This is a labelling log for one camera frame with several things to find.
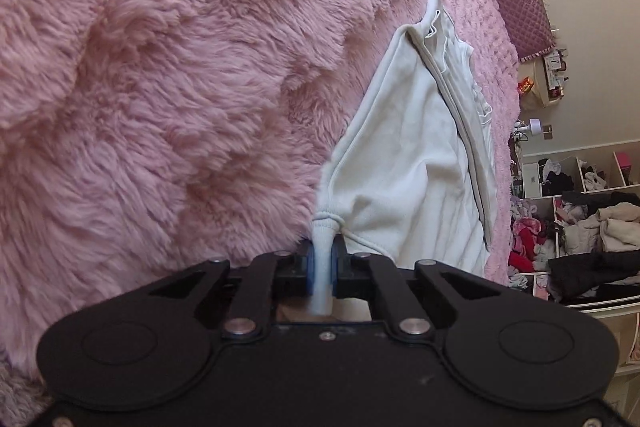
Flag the white shelf unit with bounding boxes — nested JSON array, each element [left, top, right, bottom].
[[507, 151, 640, 375]]

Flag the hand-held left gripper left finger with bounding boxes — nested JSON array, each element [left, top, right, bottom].
[[132, 241, 317, 339]]

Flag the pink box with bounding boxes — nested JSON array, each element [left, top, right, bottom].
[[614, 152, 633, 186]]

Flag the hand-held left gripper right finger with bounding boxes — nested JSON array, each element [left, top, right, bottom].
[[332, 234, 506, 340]]

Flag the pink fluffy blanket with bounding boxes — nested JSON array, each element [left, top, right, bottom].
[[0, 0, 521, 427]]

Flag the white sweatshirt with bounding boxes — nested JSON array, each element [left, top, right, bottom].
[[311, 0, 497, 315]]

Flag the cream nightstand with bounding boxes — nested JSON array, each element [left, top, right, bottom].
[[519, 49, 571, 108]]

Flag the beige folded clothes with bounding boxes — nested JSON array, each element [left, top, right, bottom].
[[562, 202, 640, 256]]

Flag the red garment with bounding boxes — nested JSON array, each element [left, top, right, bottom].
[[509, 227, 540, 274]]

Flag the black jacket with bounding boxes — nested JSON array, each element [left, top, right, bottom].
[[547, 249, 640, 305]]

